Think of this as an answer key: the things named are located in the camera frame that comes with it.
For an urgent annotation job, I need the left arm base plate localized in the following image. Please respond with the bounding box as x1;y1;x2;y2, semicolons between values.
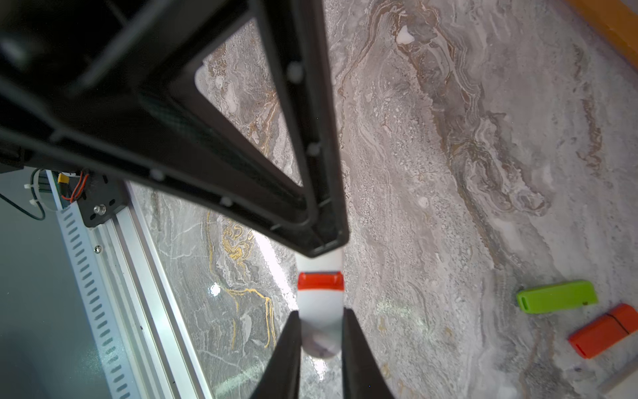
57;170;131;228

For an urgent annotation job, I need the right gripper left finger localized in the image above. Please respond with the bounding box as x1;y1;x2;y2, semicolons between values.
250;311;302;399

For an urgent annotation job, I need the aluminium front rail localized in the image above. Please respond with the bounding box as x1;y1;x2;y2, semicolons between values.
47;171;212;398

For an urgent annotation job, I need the wooden shelf rack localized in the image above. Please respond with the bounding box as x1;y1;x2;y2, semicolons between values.
567;0;637;70

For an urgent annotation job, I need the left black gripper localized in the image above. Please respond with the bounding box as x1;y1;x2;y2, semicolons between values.
1;1;319;249

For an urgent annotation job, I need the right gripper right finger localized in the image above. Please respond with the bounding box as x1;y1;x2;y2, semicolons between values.
342;308;394;399

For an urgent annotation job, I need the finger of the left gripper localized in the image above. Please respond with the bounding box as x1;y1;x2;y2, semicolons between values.
249;1;349;258

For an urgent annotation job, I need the green usb drive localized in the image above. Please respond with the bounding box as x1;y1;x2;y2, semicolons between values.
516;280;598;314

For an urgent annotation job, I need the white usb cap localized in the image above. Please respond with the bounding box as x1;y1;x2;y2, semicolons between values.
295;248;344;274

